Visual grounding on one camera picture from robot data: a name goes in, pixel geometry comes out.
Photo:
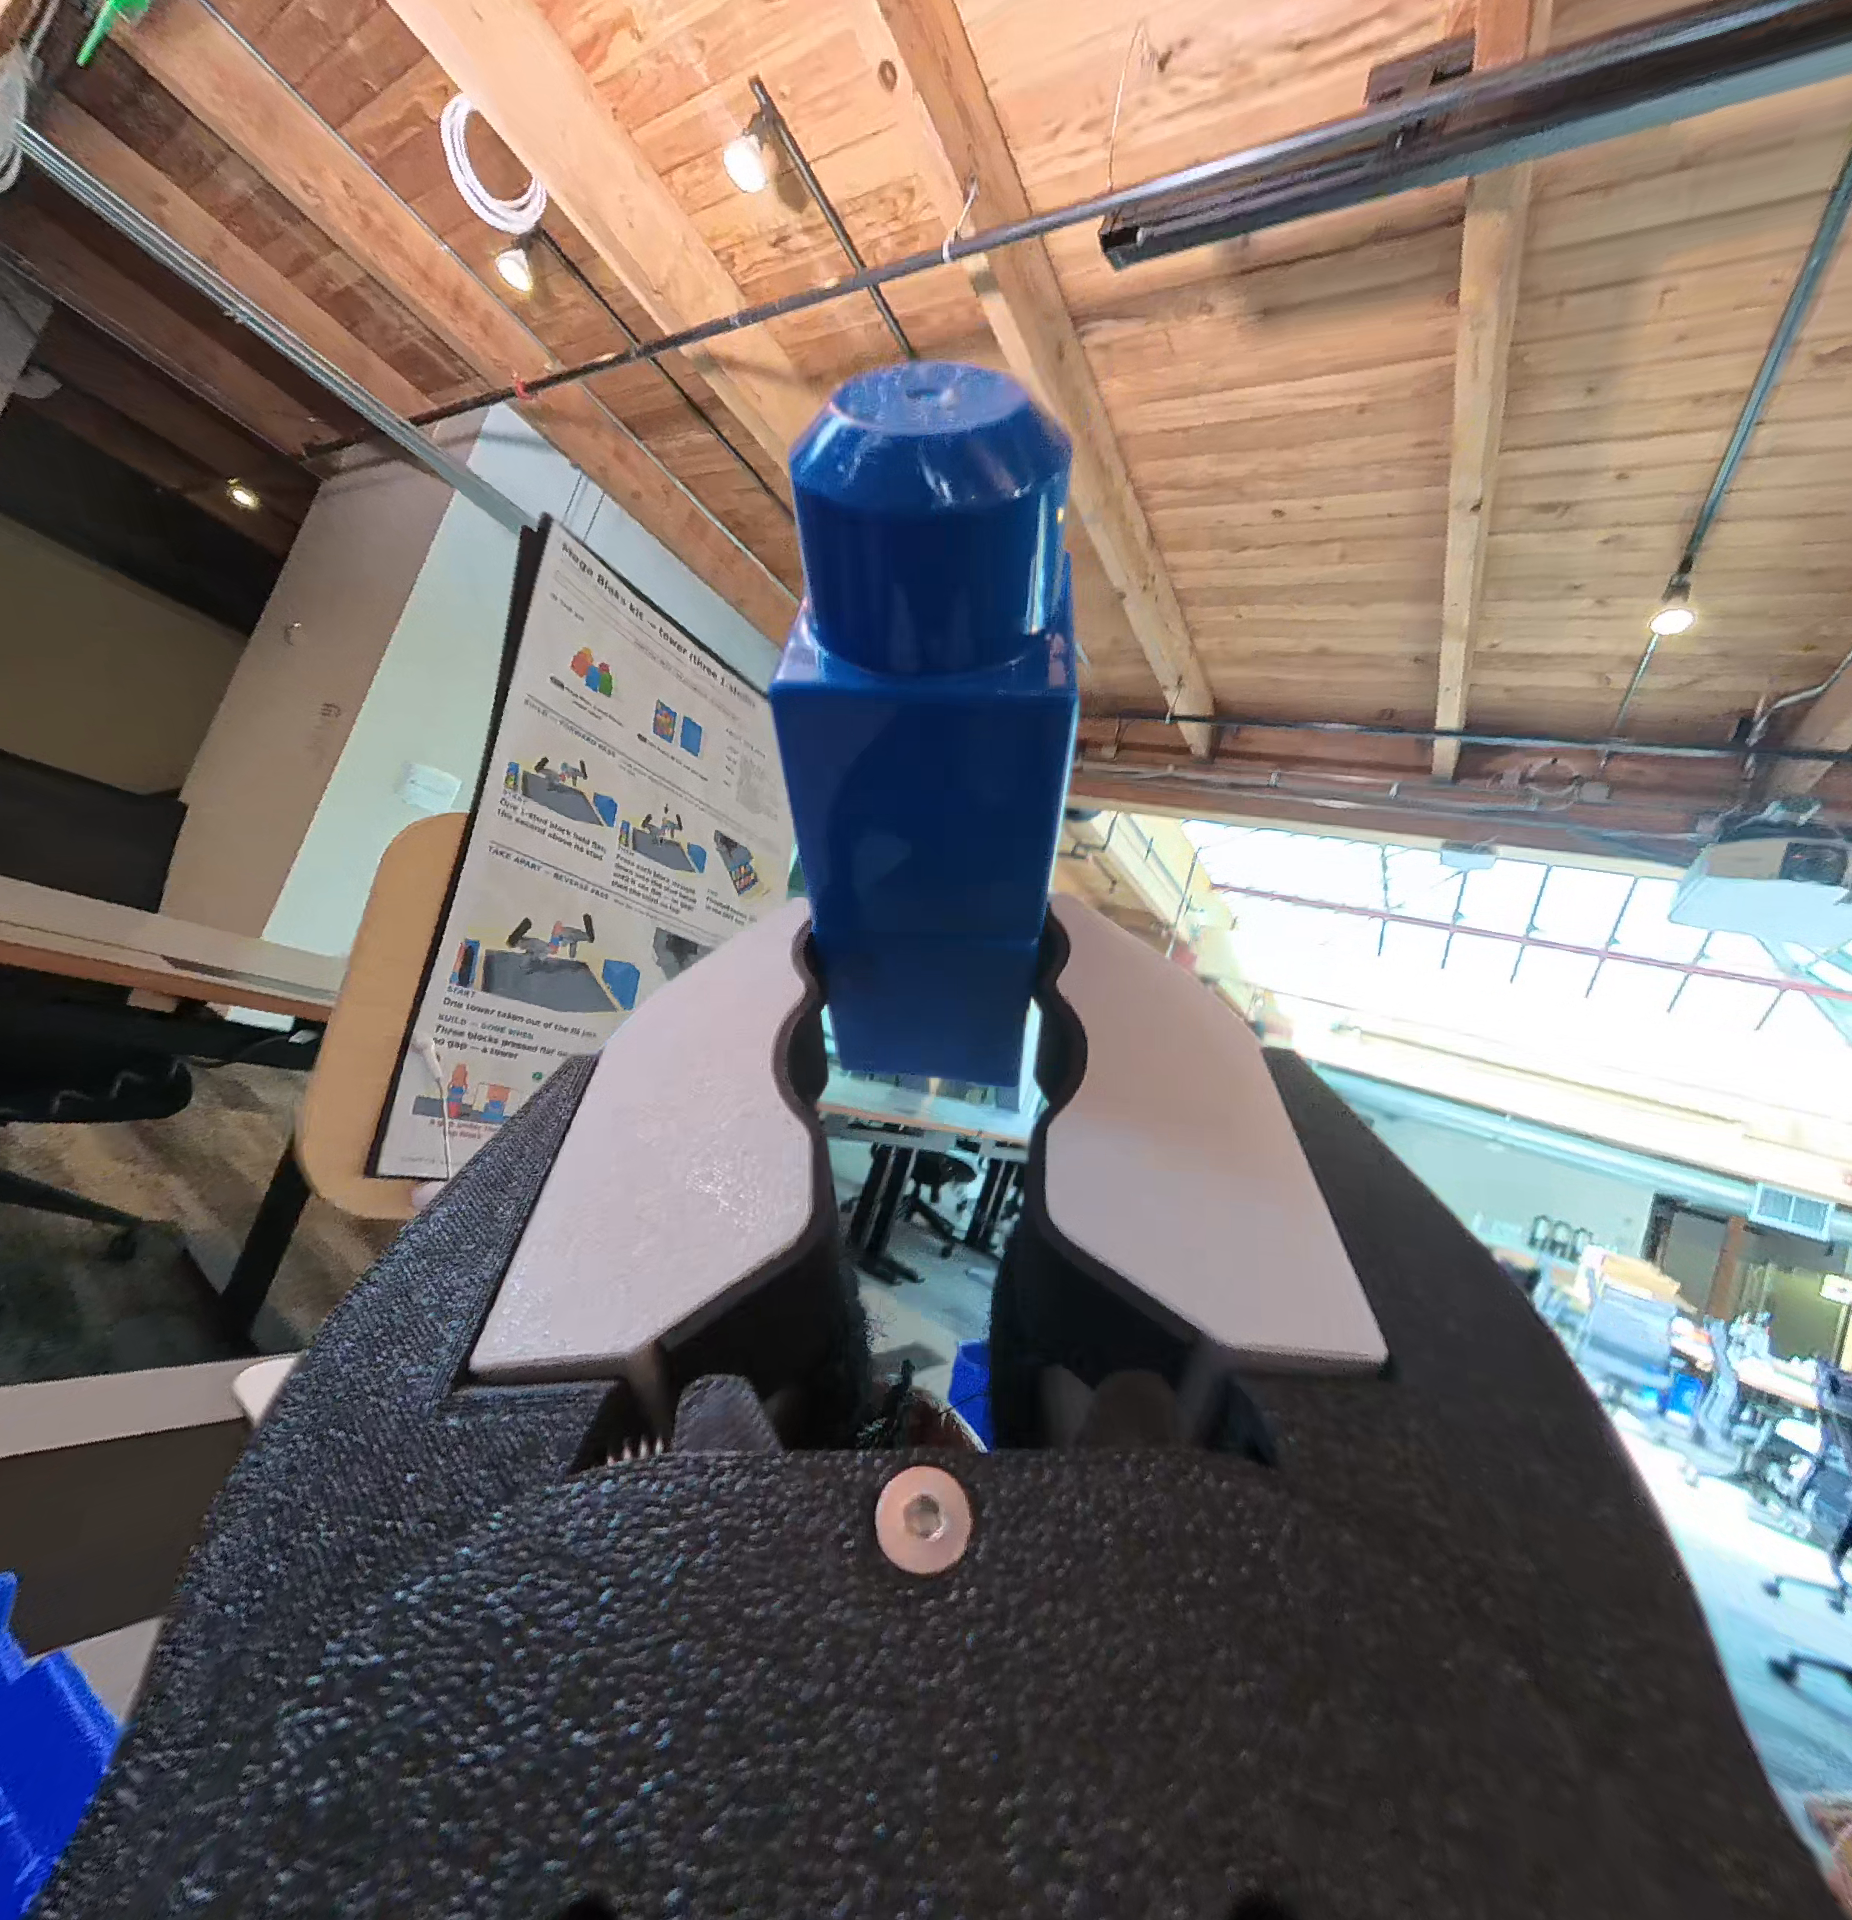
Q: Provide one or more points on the black ceiling track rail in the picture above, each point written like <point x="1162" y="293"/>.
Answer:
<point x="1316" y="167"/>

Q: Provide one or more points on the black office chair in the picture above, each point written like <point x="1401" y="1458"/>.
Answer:
<point x="1849" y="1440"/>
<point x="71" y="1097"/>

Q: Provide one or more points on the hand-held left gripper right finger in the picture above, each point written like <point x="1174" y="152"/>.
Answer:
<point x="1205" y="1200"/>

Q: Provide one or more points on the instruction poster board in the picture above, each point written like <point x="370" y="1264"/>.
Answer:
<point x="596" y="840"/>

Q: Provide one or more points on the white ceiling projector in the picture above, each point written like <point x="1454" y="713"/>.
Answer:
<point x="1767" y="884"/>

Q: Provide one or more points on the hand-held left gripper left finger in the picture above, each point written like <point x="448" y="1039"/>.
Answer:
<point x="655" y="1200"/>

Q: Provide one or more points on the blue mega block tower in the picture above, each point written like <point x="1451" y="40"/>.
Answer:
<point x="926" y="780"/>

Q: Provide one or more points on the grey office desk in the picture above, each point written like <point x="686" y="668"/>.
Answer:
<point x="115" y="937"/>
<point x="896" y="1119"/>

